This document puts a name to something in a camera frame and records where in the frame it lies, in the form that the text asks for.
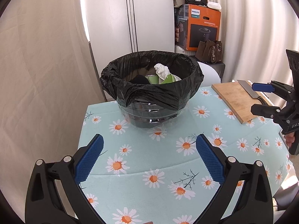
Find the orange Philips box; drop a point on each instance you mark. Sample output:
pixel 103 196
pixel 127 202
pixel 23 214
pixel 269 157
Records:
pixel 194 24

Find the beige curtain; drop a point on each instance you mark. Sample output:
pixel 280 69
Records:
pixel 47 81

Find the green snack bag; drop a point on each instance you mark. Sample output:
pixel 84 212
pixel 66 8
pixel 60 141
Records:
pixel 155 79

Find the black sock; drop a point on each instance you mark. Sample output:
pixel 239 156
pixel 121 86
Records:
pixel 140 79

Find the person's right hand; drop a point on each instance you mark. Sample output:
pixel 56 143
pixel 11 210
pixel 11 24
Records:
pixel 290 139

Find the white refrigerator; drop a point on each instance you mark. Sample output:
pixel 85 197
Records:
pixel 121 27

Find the transparent trash bin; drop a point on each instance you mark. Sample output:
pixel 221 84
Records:
pixel 145 114

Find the wooden cutting board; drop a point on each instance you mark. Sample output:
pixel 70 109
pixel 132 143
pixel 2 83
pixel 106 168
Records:
pixel 237 99

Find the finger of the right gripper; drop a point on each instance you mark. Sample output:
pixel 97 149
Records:
pixel 263 87
pixel 265 111

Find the white chair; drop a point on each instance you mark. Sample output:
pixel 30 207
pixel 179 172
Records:
pixel 210 75

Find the black trash bag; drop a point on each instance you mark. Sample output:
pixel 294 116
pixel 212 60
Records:
pixel 116 79

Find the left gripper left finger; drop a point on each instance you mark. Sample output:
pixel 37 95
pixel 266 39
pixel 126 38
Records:
pixel 43 203

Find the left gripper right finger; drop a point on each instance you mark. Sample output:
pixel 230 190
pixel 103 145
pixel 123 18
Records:
pixel 244 194

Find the brown leather bag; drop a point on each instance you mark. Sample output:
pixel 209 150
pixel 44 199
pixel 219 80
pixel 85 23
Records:
pixel 210 51

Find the daisy pattern tablecloth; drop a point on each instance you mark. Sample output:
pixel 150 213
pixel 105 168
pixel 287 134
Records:
pixel 156 174

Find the white tissue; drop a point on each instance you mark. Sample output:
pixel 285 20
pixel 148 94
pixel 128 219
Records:
pixel 162 71

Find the kitchen cleaver knife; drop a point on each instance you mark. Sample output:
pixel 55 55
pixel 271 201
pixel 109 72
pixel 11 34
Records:
pixel 251 92

